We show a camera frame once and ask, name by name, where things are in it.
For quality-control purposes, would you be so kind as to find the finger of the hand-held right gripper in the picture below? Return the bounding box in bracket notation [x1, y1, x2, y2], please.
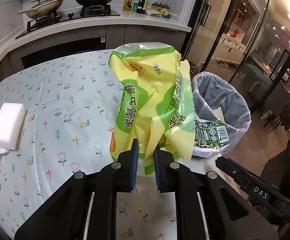
[215, 156, 254, 188]

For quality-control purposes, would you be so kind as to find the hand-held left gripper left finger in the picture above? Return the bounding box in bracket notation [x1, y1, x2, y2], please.
[14, 138, 139, 240]

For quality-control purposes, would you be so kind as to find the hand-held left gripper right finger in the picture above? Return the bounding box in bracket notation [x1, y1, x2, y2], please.
[153, 148, 279, 240]

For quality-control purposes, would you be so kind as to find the green white snack packet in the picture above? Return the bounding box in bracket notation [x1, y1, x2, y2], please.
[192, 119, 230, 157]

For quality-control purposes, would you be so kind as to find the yellow green plastic bag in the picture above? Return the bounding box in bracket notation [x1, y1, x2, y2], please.
[108, 44, 195, 175]

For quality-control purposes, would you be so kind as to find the trash bin with plastic liner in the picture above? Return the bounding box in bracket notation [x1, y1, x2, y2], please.
[190, 71, 252, 158]

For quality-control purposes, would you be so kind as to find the floral tablecloth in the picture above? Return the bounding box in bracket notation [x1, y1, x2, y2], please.
[0, 42, 235, 240]

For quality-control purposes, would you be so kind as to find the row of shoes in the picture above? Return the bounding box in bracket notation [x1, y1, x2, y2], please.
[216, 60, 238, 68]

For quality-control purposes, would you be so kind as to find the white sideboard cabinet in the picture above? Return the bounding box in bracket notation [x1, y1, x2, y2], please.
[221, 32, 248, 63]

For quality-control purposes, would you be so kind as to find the grey base cabinet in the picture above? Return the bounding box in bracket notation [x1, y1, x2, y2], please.
[17, 24, 188, 68]

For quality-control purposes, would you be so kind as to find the white sponge block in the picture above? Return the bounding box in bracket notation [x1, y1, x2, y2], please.
[0, 102, 26, 151]

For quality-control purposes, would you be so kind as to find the black built-in oven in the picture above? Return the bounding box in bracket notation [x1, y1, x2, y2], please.
[20, 37, 107, 68]

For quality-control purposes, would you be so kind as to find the black framed glass door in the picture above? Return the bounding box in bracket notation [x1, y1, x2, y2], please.
[182, 0, 290, 105]

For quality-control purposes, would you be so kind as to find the teal seasoning jar set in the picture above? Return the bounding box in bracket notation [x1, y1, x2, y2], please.
[151, 1, 172, 18]

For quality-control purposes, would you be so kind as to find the black gas stove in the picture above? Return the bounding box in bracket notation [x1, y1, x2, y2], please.
[15, 4, 121, 40]

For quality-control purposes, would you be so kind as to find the yellow seasoning packet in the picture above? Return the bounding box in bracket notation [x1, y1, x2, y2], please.
[123, 0, 136, 11]

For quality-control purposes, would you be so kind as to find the beige frying pan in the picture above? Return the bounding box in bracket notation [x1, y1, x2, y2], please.
[18, 0, 65, 19]

